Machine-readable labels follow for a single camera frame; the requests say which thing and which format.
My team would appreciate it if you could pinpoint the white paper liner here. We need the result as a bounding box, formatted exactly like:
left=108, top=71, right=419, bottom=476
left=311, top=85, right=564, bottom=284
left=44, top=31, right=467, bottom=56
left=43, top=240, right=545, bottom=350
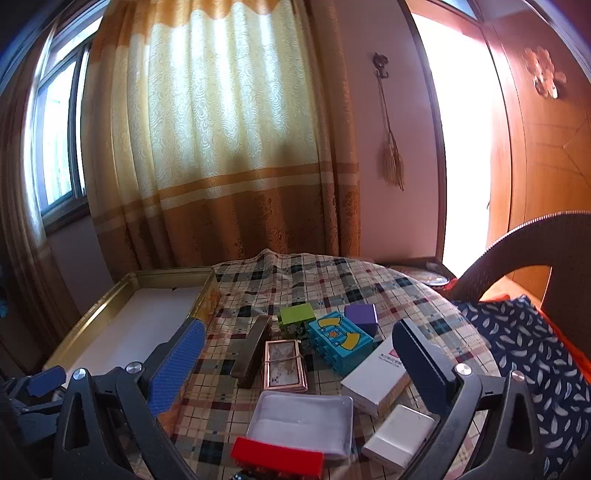
left=69, top=286, right=204, bottom=384

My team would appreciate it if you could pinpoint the clear plastic box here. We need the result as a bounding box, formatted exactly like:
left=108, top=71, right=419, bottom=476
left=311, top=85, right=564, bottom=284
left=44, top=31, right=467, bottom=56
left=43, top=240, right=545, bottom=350
left=246, top=391, right=355, bottom=460

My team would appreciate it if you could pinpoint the shallow cardboard tray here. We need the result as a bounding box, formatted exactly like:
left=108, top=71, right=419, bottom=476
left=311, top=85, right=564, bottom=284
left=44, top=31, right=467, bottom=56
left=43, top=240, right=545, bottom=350
left=42, top=266, right=221, bottom=384

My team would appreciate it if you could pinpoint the blue printed toy block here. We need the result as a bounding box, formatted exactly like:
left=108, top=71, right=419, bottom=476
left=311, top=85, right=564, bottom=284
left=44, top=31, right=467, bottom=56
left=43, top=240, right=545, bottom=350
left=307, top=311, right=374, bottom=377

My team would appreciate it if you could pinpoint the hanging tassel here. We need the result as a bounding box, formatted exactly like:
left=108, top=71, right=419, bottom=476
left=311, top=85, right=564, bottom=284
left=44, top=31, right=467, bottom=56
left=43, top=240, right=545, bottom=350
left=376, top=74, right=406, bottom=191

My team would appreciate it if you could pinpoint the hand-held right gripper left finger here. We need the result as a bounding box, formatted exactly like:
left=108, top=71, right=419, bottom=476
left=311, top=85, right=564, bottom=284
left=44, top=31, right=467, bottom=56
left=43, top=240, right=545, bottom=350
left=53, top=318, right=206, bottom=480

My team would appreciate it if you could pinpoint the red toy block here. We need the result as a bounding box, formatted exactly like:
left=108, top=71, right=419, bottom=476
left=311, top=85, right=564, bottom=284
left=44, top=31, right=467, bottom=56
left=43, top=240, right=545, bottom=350
left=231, top=436, right=325, bottom=478

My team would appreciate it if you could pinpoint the dark round side table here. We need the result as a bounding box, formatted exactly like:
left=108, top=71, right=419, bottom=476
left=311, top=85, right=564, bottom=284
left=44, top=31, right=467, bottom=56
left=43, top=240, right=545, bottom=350
left=383, top=257, right=451, bottom=289

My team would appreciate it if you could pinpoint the white carton with red label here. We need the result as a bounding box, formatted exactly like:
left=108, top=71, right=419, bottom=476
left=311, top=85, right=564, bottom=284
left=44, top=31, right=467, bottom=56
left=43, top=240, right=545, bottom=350
left=341, top=339, right=414, bottom=416

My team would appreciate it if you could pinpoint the copper framed card box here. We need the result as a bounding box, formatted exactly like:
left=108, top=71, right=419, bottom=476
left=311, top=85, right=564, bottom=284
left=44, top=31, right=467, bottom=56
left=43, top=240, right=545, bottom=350
left=262, top=339, right=309, bottom=394

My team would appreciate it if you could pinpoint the green toy block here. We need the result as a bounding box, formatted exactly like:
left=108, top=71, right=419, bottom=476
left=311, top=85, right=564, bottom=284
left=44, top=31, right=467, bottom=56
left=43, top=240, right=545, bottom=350
left=277, top=303, right=318, bottom=340

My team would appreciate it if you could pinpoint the white charger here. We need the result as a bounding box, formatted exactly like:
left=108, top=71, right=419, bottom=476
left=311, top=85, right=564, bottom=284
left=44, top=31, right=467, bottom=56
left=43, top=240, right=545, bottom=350
left=361, top=405, right=437, bottom=472

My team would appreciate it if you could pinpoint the window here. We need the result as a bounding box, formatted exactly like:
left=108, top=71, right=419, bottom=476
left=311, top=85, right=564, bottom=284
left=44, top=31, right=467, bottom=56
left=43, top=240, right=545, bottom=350
left=23, top=28, right=93, bottom=227

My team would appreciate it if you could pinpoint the flower door decoration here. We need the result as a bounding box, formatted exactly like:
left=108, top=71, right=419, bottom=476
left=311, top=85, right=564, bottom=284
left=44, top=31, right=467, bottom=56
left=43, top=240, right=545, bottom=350
left=523, top=46, right=568, bottom=100

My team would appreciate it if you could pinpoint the wooden door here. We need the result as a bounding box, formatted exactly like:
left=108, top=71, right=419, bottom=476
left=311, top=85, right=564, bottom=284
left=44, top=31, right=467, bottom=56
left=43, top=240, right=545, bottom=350
left=480, top=0, right=591, bottom=296

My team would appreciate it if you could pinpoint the navy feather print cloth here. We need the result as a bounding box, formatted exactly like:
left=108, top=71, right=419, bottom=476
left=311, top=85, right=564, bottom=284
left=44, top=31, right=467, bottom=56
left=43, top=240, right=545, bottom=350
left=455, top=295, right=591, bottom=480

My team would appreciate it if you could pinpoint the brown wooden block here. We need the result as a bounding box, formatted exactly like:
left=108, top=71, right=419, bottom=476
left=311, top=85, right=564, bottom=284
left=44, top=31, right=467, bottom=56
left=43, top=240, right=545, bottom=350
left=231, top=315, right=274, bottom=389

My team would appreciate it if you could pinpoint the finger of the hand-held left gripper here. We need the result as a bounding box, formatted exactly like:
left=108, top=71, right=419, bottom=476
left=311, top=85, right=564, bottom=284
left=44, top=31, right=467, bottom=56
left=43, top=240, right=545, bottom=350
left=9, top=366, right=68, bottom=402

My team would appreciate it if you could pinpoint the plaid tablecloth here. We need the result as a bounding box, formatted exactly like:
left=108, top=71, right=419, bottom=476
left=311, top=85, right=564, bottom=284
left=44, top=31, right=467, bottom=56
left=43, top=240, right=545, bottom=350
left=124, top=249, right=504, bottom=480

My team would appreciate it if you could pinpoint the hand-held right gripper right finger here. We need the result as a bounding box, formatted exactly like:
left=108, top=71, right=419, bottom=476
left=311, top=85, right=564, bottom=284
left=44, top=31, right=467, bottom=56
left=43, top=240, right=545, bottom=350
left=392, top=318, right=548, bottom=480

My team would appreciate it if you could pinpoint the purple box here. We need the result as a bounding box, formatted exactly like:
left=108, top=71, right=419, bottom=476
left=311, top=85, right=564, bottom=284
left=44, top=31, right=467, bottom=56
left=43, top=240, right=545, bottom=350
left=344, top=303, right=380, bottom=340

